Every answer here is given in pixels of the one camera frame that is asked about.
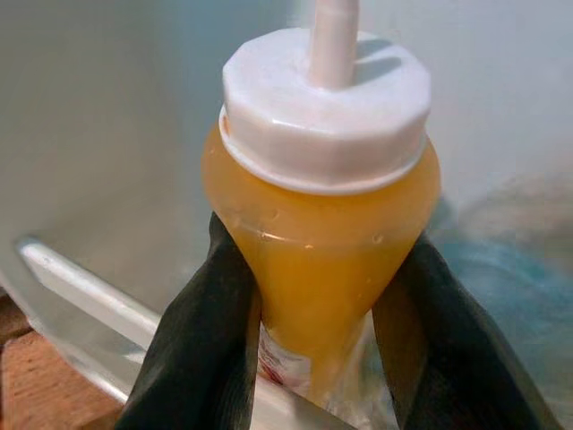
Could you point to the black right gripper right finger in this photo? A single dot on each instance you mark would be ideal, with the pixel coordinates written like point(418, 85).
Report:
point(443, 358)

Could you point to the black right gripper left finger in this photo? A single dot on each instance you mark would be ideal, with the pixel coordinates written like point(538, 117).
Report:
point(201, 340)

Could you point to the yellow sauce bottle white cap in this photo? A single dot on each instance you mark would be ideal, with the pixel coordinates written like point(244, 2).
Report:
point(313, 251)

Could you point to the brown wooden board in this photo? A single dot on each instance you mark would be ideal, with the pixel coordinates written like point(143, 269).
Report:
point(49, 380)

